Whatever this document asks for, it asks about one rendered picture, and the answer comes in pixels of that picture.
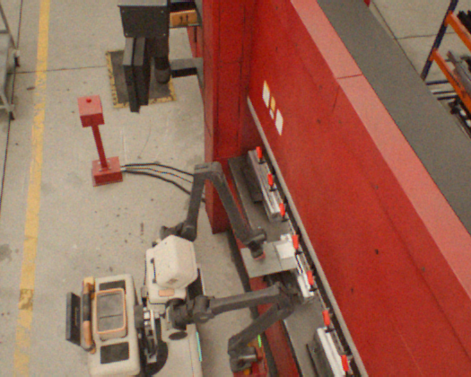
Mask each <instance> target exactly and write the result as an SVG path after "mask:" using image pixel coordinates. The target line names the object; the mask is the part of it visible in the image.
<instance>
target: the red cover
mask: <svg viewBox="0 0 471 377"><path fill-rule="evenodd" d="M270 2H271V4H272V6H273V7H274V8H275V10H276V13H277V14H278V16H279V18H280V20H281V21H282V22H283V26H284V28H285V29H286V30H287V32H288V34H289V36H290V38H291V40H292V42H293V43H294V45H295V48H296V49H297V50H298V52H299V54H300V56H301V59H302V61H303V63H304V64H305V65H306V67H307V68H308V71H309V72H310V75H311V77H312V78H313V79H314V83H315V84H316V85H317V87H318V89H319V92H320V93H321V95H322V97H323V98H324V100H325V101H326V104H327V106H328V108H329V110H331V112H332V115H333V117H334V118H335V120H336V122H337V123H338V125H339V128H340V129H341V130H342V132H343V134H344V136H345V139H346V141H347V142H348V143H349V145H350V146H351V148H352V150H353V153H354V155H355V156H356V157H357V159H358V161H359V164H360V165H361V166H362V168H363V170H364V171H365V173H366V176H367V178H368V179H369V181H370V182H371V185H372V186H373V188H374V190H375V192H376V193H377V194H378V196H379V199H380V201H381V203H382V205H383V206H384V207H385V208H386V210H387V212H388V215H389V217H390V219H391V220H392V221H393V223H394V225H395V226H396V228H397V231H398V233H399V234H400V235H401V237H402V239H403V241H404V242H405V245H406V247H407V248H408V249H409V251H410V253H411V255H412V256H413V257H414V262H415V263H416V264H417V266H418V267H419V269H420V270H421V271H422V273H423V276H424V279H425V280H426V282H427V284H428V285H429V287H430V288H431V289H432V291H433V293H434V295H435V298H436V299H437V301H438V303H439V304H440V306H441V308H442V309H443V311H444V312H445V313H446V315H447V319H448V320H449V322H450V324H451V326H452V328H453V329H454V330H455V331H456V333H457V335H458V337H459V339H460V342H461V343H462V345H463V347H464V348H465V349H466V351H467V353H468V355H469V356H470V357H471V237H470V235H469V234H468V232H467V231H466V229H465V228H464V225H463V224H462V223H461V222H460V221H459V219H458V217H457V216H456V215H455V213H454V210H453V209H452V208H451V207H450V205H449V203H448V202H447V201H446V200H445V197H444V196H443V195H442V194H441V192H440V190H439V189H438V188H437V187H436V184H435V182H434V181H433V180H432V178H431V176H430V175H429V174H428V173H427V170H426V169H425V168H424V167H423V165H422V164H421V162H420V161H419V158H418V157H417V155H416V154H415V153H414V151H413V150H412V147H411V146H410V145H409V143H408V142H407V141H406V140H405V138H404V135H403V134H402V133H401V132H400V130H399V129H398V127H397V124H396V123H395V121H394V120H393V119H392V118H391V117H390V116H389V114H388V112H387V110H386V108H384V106H383V103H382V102H381V101H380V100H379V98H378V96H377V95H376V93H375V91H374V90H373V89H372V87H371V86H370V83H369V82H368V81H367V80H366V78H365V77H364V75H363V74H362V71H361V69H360V68H359V67H358V66H357V65H356V62H355V61H354V60H353V58H352V57H351V55H350V53H349V51H348V50H347V48H346V47H345V46H344V43H343V41H341V40H340V39H339V37H338V35H337V32H336V31H335V30H334V28H333V27H332V25H331V23H330V22H329V20H328V18H327V17H326V16H325V14H324V12H323V11H322V10H321V9H320V7H319V6H318V3H317V1H316V0H270Z"/></svg>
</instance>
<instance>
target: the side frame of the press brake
mask: <svg viewBox="0 0 471 377"><path fill-rule="evenodd" d="M202 6H203V60H204V115H205V162H219V163H220V164H221V165H222V169H223V174H224V175H225V179H226V181H228V170H229V165H228V163H227V161H228V159H229V158H232V157H237V156H246V155H248V153H249V151H252V150H257V149H256V148H257V147H261V155H262V158H263V156H264V150H265V144H264V142H263V140H262V137H261V134H260V132H259V131H258V128H257V125H256V123H255V119H254V118H253V116H252V113H251V112H250V109H249V105H248V96H249V66H250V55H251V44H252V32H253V21H254V11H255V0H202ZM262 158H261V161H262ZM205 211H206V213H207V216H208V219H209V222H210V225H211V232H212V234H216V233H219V232H226V229H229V228H231V224H230V218H229V216H228V214H227V212H226V210H225V208H224V206H223V202H222V200H221V199H220V196H219V194H218V193H217V189H216V188H215V187H214V185H213V183H212V182H211V181H210V180H205Z"/></svg>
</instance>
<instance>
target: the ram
mask: <svg viewBox="0 0 471 377"><path fill-rule="evenodd" d="M265 80H266V84H267V87H268V89H269V91H270V92H269V99H268V105H266V102H265V100H264V99H263V92H264V85H265ZM272 96H273V98H274V101H275V109H274V110H273V109H272V107H271V103H272ZM249 100H250V102H251V105H252V106H253V108H254V111H255V114H256V116H257V119H258V121H259V123H260V125H261V128H262V131H263V132H264V134H265V137H266V139H267V143H268V145H269V147H270V149H271V151H272V153H273V156H274V158H275V162H276V163H277V165H278V168H279V171H280V173H281V175H282V177H283V180H284V182H285V186H286V187H287V189H288V191H289V194H290V195H291V197H292V202H293V204H294V206H295V208H296V210H297V212H298V214H299V217H300V219H301V222H302V225H303V226H304V228H305V232H306V233H307V236H308V238H309V240H310V243H311V245H312V249H313V251H314V252H315V254H316V257H317V259H318V262H319V264H320V267H321V269H322V272H323V273H324V275H325V278H326V280H327V284H328V286H329V288H330V290H331V292H332V294H333V295H334V297H335V300H336V305H337V307H338V309H339V311H340V312H341V315H342V316H343V318H344V323H345V326H346V327H347V329H348V331H349V333H350V336H351V338H352V340H353V344H354V347H355V348H356V350H357V353H358V355H359V357H360V358H361V360H362V364H363V368H364V370H365V372H366V373H367V375H368V377H471V357H470V356H469V355H468V353H467V351H466V349H465V348H464V347H463V345H462V343H461V342H460V339H459V337H458V335H457V333H456V331H455V330H454V329H453V328H452V326H451V324H450V322H449V320H448V319H447V315H446V313H445V312H444V311H443V309H442V308H441V306H440V304H439V303H438V301H437V299H436V298H435V295H434V293H433V291H432V289H431V288H430V287H429V285H428V284H427V282H426V280H425V279H424V276H423V273H422V271H421V270H420V269H419V267H418V266H417V264H416V263H415V262H414V257H413V256H412V255H411V253H410V251H409V249H408V248H407V247H406V245H405V242H404V241H403V239H402V237H401V235H400V234H399V233H398V231H397V228H396V226H395V225H394V223H393V221H392V220H391V219H390V217H389V215H388V212H387V210H386V208H385V207H384V206H383V205H382V203H381V201H380V199H379V196H378V194H377V193H376V192H375V190H374V188H373V186H372V185H371V182H370V181H369V179H368V178H367V176H366V173H365V171H364V170H363V168H362V166H361V165H360V164H359V161H358V159H357V157H356V156H355V155H354V153H353V150H352V148H351V146H350V145H349V143H348V142H347V141H346V139H345V136H344V134H343V132H342V130H341V129H340V128H339V125H338V123H337V122H336V120H335V118H334V117H333V115H332V112H331V110H329V108H328V106H327V104H326V101H325V100H324V98H323V97H322V95H321V93H320V92H319V89H318V87H317V85H316V84H315V83H314V79H313V78H312V77H311V75H310V72H309V71H308V68H307V67H306V65H305V64H304V63H303V61H302V59H301V56H300V54H299V52H298V50H297V49H296V48H295V45H294V43H293V42H292V40H291V38H290V36H289V34H288V32H287V30H286V29H285V28H284V26H283V22H282V21H281V20H280V18H279V16H278V14H277V13H276V10H275V8H274V7H273V6H272V4H271V2H270V0H255V11H254V21H253V32H252V44H251V55H250V66H249ZM249 100H248V104H249ZM249 109H250V112H251V113H252V116H253V118H255V115H254V113H253V111H252V109H251V107H250V105H249ZM277 109H279V111H280V114H281V116H282V118H283V126H282V132H281V136H280V133H279V131H278V129H277V127H276V125H275V121H276V114H277ZM270 110H272V111H273V112H274V118H272V116H271V114H270ZM255 123H256V125H257V128H258V131H259V132H260V134H261V130H260V128H259V125H258V124H257V121H256V119H255ZM261 137H262V140H263V142H264V144H265V146H266V149H267V144H266V141H265V139H264V137H263V136H262V134H261ZM267 152H268V155H269V156H270V159H271V161H272V163H273V166H274V168H275V171H276V174H277V175H278V177H279V181H280V183H281V185H282V187H283V190H284V193H285V195H286V198H287V200H288V201H289V204H290V206H291V208H292V203H291V200H290V199H289V198H288V195H287V194H286V191H285V187H284V185H283V183H282V181H281V179H280V176H279V173H278V170H277V169H276V167H275V164H274V162H273V158H272V156H271V154H270V153H269V150H268V149H267ZM292 212H293V214H294V217H295V219H296V220H297V223H298V225H299V228H300V230H301V233H302V235H303V238H304V239H305V241H306V245H307V247H308V249H309V252H310V254H311V256H312V258H313V255H312V251H311V249H310V246H309V244H308V243H307V240H306V238H305V234H304V232H303V230H302V228H301V226H300V224H299V219H298V218H297V215H296V214H295V213H294V210H293V208H292ZM313 262H314V264H315V266H316V268H317V271H318V272H319V275H320V278H321V281H322V283H323V286H325V288H326V291H327V295H328V298H329V300H330V302H331V304H332V306H333V308H334V310H335V312H336V316H337V319H338V321H339V322H340V325H341V327H342V330H343V331H344V333H345V338H346V340H347V342H348V345H349V347H350V348H351V350H352V352H353V355H354V360H355V362H356V363H357V365H358V367H359V370H360V372H361V374H362V377H364V373H363V371H362V368H361V366H360V364H359V362H358V360H357V357H356V355H355V354H354V351H353V347H352V345H351V342H350V340H349V338H348V336H347V335H346V332H345V327H344V325H343V323H342V321H341V320H340V317H339V315H338V314H337V311H336V307H335V305H334V302H333V300H332V299H331V296H330V294H329V292H328V290H327V286H326V284H325V281H324V279H323V278H322V275H321V274H320V271H319V268H318V265H317V263H316V260H315V259H314V258H313Z"/></svg>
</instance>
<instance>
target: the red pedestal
mask: <svg viewBox="0 0 471 377"><path fill-rule="evenodd" d="M77 103H78V110H79V116H80V120H81V122H82V126H83V128H85V127H92V134H93V137H94V141H95V144H96V148H97V151H98V155H99V157H100V159H99V160H95V161H92V168H91V173H92V185H93V186H94V187H98V186H101V185H107V184H110V183H115V182H120V181H123V179H122V174H121V166H120V161H119V158H118V156H114V157H109V158H106V155H105V152H104V148H103V144H102V142H101V138H100V129H99V125H104V124H105V121H104V116H103V111H102V107H101V102H100V96H99V95H95V94H94V95H90V96H83V97H79V98H77Z"/></svg>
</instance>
